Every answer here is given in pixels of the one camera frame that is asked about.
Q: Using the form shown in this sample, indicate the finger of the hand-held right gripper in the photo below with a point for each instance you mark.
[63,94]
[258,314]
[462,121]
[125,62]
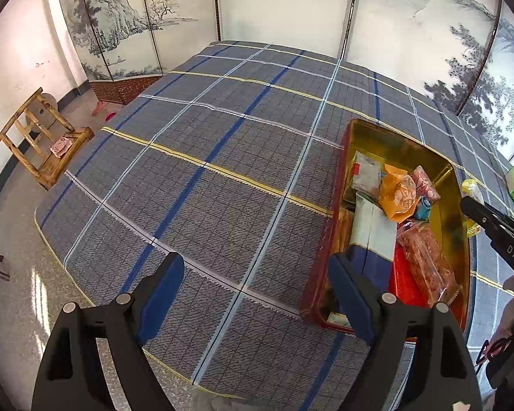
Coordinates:
[486,218]

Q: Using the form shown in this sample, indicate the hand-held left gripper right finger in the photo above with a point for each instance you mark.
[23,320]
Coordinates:
[351,299]

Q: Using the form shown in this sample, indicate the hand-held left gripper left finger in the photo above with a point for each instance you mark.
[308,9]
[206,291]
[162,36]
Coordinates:
[162,299]

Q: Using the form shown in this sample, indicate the clear yellow-ended snack wrapper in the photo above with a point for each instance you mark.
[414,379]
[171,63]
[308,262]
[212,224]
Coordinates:
[471,187]

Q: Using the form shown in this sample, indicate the red tin box gold interior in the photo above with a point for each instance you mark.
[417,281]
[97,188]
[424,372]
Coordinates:
[449,205]

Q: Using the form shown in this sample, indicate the red snack packet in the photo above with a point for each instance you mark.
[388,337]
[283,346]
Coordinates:
[404,284]

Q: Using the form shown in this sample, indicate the blue candy packet red mark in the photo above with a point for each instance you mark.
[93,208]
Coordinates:
[423,210]

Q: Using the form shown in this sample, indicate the pink white snack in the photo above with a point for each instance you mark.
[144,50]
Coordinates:
[425,184]

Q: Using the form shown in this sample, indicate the grey and navy snack packet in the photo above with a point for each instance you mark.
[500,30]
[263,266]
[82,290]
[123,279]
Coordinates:
[372,231]

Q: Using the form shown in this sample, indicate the clear peanut brittle packet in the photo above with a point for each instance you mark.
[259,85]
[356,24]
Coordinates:
[426,261]

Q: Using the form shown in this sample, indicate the orange snack packet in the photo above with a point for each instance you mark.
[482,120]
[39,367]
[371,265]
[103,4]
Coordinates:
[398,199]

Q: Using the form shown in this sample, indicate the clear dark seaweed snack packet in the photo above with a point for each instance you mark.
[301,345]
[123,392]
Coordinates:
[364,173]

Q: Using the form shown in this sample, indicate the grey plaid tablecloth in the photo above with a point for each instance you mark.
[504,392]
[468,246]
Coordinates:
[218,145]

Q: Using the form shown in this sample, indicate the bamboo chair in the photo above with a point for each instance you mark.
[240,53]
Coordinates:
[47,169]

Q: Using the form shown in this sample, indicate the pink patterned pad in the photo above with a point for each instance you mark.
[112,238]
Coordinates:
[61,146]

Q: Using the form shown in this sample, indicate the red slipper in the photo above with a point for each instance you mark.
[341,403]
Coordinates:
[111,116]

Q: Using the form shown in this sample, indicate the pink slipper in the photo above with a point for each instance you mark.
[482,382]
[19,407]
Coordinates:
[98,109]

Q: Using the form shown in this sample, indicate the ink painting folding screen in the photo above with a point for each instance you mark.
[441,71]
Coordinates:
[282,4]

